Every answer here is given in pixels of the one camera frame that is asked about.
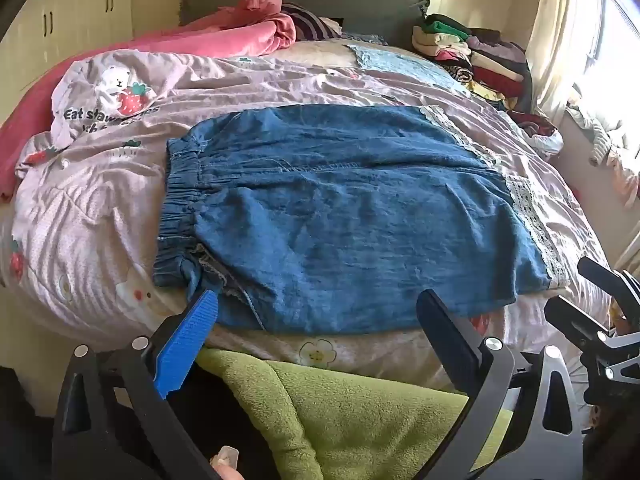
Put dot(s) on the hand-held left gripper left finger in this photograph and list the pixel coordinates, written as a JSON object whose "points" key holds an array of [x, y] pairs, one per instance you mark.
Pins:
{"points": [[187, 340]]}

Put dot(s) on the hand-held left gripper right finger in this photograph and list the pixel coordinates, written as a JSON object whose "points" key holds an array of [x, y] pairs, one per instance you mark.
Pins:
{"points": [[445, 332]]}

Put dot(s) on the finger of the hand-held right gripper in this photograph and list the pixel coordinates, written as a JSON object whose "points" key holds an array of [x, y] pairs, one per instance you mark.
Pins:
{"points": [[575, 322], [607, 276]]}

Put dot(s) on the blue denim pants lace trim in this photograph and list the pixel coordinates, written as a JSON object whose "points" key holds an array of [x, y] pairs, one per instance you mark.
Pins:
{"points": [[350, 210]]}

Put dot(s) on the person's left hand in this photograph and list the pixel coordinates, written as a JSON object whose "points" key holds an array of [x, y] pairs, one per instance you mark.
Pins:
{"points": [[231, 471]]}

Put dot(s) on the green fleece clothing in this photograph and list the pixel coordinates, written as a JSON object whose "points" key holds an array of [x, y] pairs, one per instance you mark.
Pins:
{"points": [[350, 420]]}

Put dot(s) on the clothes on window sill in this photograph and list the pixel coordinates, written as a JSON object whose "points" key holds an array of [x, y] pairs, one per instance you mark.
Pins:
{"points": [[607, 140]]}

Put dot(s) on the pink printed quilt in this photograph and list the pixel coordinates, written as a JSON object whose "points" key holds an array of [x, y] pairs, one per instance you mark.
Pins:
{"points": [[100, 210]]}

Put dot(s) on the red and white cloth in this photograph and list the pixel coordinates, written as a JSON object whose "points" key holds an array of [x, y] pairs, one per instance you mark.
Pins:
{"points": [[537, 130]]}

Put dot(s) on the window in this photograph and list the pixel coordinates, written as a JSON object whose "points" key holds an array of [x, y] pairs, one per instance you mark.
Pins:
{"points": [[617, 50]]}

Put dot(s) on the cream curtain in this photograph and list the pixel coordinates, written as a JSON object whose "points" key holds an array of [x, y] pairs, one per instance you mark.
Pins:
{"points": [[560, 45]]}

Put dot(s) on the pile of folded clothes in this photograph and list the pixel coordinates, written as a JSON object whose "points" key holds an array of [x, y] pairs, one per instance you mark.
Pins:
{"points": [[480, 55]]}

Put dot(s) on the light blue cloth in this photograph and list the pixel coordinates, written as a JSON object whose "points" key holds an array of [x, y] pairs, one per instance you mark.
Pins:
{"points": [[400, 65]]}

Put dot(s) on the pink blanket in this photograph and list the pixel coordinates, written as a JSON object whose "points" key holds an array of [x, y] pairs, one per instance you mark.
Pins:
{"points": [[200, 35]]}

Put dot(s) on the striped garment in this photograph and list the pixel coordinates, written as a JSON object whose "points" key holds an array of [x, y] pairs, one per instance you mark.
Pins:
{"points": [[312, 25]]}

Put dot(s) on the grey bed headboard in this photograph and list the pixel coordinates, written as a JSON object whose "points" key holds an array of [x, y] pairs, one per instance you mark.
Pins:
{"points": [[350, 5]]}

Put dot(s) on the cream wardrobe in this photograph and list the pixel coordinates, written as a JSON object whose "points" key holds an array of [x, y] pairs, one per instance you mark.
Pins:
{"points": [[75, 10]]}

